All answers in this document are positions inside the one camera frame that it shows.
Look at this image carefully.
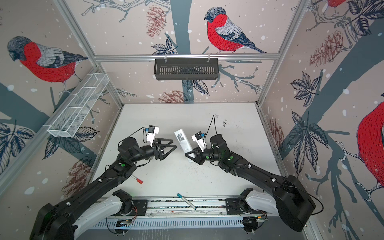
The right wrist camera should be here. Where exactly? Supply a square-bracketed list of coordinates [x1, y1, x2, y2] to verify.
[192, 132, 207, 152]

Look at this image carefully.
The black wall basket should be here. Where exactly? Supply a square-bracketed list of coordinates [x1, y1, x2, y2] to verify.
[154, 58, 219, 81]

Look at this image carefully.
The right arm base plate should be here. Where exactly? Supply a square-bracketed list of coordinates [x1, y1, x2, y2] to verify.
[223, 199, 267, 216]

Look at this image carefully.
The white remote control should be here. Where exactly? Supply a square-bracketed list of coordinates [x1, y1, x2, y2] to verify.
[175, 129, 193, 153]

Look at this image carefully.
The teal capped pen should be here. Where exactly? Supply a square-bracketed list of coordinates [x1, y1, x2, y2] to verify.
[177, 193, 197, 210]

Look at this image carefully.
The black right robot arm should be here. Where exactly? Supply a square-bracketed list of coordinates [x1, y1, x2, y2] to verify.
[185, 132, 316, 232]

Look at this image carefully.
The red marker left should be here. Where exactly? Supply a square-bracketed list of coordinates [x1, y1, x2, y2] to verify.
[131, 175, 143, 184]

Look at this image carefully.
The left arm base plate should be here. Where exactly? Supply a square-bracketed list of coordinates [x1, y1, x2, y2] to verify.
[111, 200, 149, 217]

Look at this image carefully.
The white mesh wall tray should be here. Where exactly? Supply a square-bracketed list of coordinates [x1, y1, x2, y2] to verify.
[48, 73, 110, 138]

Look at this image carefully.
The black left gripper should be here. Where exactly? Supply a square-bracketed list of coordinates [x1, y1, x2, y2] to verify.
[130, 137, 176, 164]

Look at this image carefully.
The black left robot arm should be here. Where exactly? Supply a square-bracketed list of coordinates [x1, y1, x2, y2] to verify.
[30, 137, 177, 240]

